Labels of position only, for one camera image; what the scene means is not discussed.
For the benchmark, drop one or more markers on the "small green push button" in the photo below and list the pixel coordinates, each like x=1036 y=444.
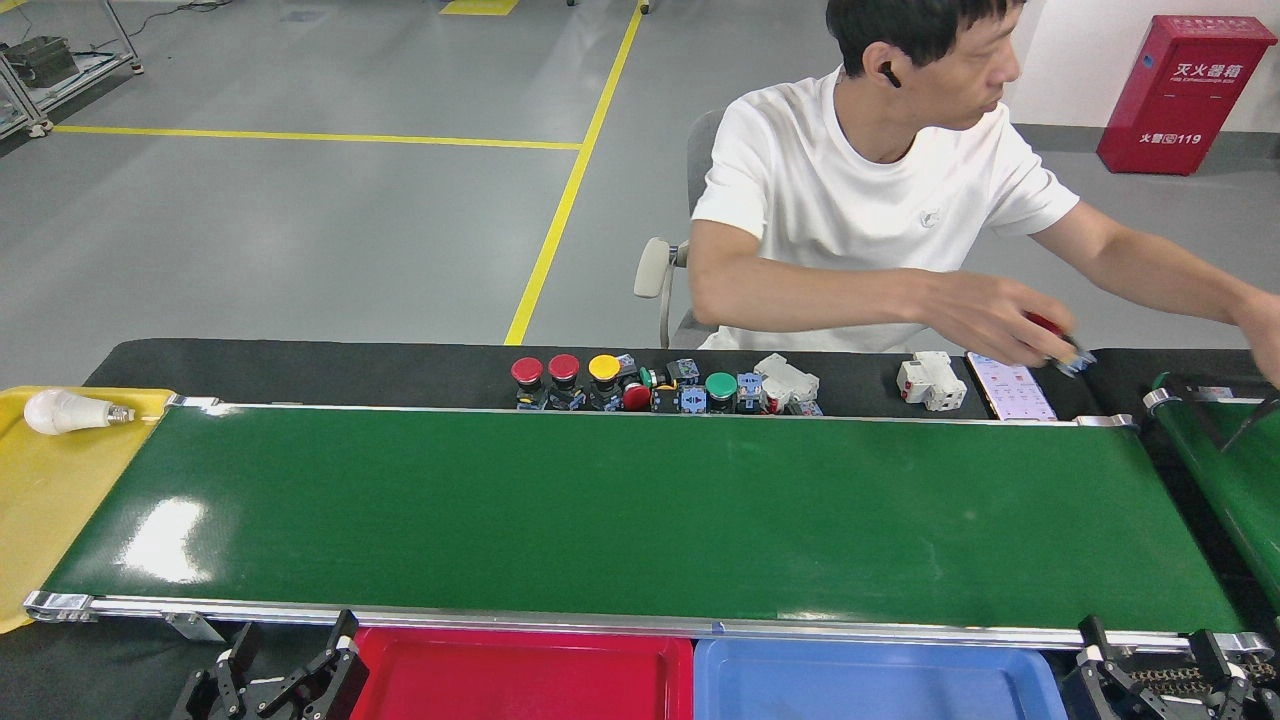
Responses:
x=683 y=372

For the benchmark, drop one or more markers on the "metal rack on casters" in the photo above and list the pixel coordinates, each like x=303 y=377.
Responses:
x=95 y=68

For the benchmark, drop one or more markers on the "yellow plastic tray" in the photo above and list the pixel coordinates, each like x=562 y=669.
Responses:
x=50 y=500

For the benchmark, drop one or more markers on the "black device on rack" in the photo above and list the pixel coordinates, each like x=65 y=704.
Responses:
x=40 y=60

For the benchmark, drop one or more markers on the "person's right forearm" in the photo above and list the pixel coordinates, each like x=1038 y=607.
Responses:
x=820 y=295

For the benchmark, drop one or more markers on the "person's left hand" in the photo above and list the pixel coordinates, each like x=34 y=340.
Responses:
x=1265 y=330

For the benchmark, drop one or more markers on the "black guide bar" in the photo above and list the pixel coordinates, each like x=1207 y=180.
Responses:
x=1225 y=446

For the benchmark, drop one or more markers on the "red fire extinguisher box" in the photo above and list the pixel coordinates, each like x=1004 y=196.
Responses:
x=1180 y=100

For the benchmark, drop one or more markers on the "person's right hand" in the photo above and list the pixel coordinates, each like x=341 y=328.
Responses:
x=985 y=310

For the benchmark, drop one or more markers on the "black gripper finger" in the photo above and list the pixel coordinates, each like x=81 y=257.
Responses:
x=1105 y=690
x=335 y=675
x=1235 y=695
x=215 y=685

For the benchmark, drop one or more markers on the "green conveyor belt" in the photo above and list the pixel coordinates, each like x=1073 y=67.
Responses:
x=640 y=500
x=1240 y=480

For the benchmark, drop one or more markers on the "person's left forearm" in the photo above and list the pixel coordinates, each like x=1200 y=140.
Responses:
x=1180 y=280

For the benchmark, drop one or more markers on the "red plastic bin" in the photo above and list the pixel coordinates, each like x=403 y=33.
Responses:
x=520 y=680

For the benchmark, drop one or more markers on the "yellow push button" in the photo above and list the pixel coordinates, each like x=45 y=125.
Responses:
x=604 y=367

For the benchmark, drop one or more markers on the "white light bulb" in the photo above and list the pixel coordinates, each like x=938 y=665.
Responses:
x=60 y=412

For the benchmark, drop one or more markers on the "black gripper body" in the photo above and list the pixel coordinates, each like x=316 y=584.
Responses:
x=262 y=705

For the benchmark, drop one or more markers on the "smartphone with lit screen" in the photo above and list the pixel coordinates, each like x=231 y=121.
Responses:
x=1010 y=390

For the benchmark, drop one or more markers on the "person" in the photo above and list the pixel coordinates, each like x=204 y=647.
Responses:
x=850 y=200

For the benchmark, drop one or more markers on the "white circuit breaker red lever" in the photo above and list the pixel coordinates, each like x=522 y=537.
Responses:
x=790 y=380

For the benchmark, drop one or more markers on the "grey office chair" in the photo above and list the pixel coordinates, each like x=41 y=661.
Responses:
x=700 y=170

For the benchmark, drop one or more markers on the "blue plastic bin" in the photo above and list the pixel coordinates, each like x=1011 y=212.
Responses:
x=870 y=685

